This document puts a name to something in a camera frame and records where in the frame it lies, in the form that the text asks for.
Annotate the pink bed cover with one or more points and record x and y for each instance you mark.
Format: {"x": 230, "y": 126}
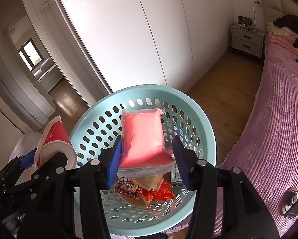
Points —
{"x": 267, "y": 151}

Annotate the white wardrobe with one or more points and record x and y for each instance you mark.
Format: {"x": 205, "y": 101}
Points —
{"x": 102, "y": 46}

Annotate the beige headboard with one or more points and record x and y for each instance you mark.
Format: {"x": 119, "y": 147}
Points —
{"x": 273, "y": 9}

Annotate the pink tissue pack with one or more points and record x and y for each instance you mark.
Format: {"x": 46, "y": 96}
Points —
{"x": 143, "y": 145}

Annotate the white nightstand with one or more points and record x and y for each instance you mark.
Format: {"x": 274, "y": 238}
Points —
{"x": 248, "y": 41}

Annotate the orange paper cup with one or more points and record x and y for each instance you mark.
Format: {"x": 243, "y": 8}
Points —
{"x": 147, "y": 183}

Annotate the far room bed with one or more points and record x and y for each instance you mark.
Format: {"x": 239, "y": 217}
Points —
{"x": 48, "y": 74}

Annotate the smartphone on bed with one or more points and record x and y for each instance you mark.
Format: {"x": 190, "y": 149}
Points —
{"x": 290, "y": 203}

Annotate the black clothing on bed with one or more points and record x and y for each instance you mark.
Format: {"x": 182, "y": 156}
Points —
{"x": 289, "y": 21}

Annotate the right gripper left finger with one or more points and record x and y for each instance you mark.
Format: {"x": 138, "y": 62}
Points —
{"x": 56, "y": 216}

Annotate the red plastic bag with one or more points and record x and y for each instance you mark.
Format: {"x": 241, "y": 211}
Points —
{"x": 163, "y": 194}

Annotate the colourful snack packet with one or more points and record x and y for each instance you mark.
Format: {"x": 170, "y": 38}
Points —
{"x": 127, "y": 187}

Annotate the clock on nightstand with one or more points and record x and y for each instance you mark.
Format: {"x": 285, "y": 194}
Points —
{"x": 245, "y": 21}

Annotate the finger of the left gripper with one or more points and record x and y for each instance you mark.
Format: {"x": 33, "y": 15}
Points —
{"x": 26, "y": 161}
{"x": 51, "y": 178}

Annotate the wall light switch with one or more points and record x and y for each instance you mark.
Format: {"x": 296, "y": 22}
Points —
{"x": 44, "y": 6}

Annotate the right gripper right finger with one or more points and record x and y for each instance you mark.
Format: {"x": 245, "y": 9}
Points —
{"x": 245, "y": 215}

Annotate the mint green laundry basket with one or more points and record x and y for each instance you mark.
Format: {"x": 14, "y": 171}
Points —
{"x": 98, "y": 129}

